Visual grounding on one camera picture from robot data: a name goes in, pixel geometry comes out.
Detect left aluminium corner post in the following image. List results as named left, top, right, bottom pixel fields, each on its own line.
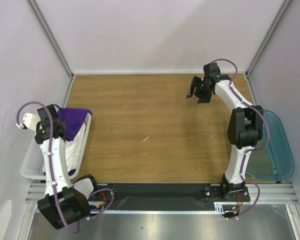
left=26, top=0, right=74, bottom=80

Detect right aluminium corner post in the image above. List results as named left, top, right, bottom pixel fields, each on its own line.
left=245, top=0, right=293, bottom=78

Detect purple towel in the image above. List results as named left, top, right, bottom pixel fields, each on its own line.
left=57, top=107, right=92, bottom=142
left=42, top=169, right=76, bottom=177

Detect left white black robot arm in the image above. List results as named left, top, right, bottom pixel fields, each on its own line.
left=34, top=104, right=100, bottom=230

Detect aluminium corner post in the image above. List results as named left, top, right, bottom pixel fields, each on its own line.
left=26, top=0, right=74, bottom=80
left=245, top=0, right=293, bottom=78

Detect teal translucent plastic tub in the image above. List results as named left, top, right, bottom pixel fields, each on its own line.
left=245, top=109, right=295, bottom=182

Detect aluminium frame rail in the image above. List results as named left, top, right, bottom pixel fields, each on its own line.
left=25, top=183, right=299, bottom=204

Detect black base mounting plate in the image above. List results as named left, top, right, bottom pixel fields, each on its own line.
left=98, top=183, right=251, bottom=212

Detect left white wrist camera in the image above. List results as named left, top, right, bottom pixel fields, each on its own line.
left=16, top=113, right=41, bottom=132

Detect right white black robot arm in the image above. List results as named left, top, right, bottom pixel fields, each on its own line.
left=186, top=60, right=266, bottom=202

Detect white perforated plastic basket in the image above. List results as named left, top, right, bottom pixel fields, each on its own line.
left=21, top=113, right=92, bottom=181

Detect white towel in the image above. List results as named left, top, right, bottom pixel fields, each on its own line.
left=65, top=123, right=87, bottom=171

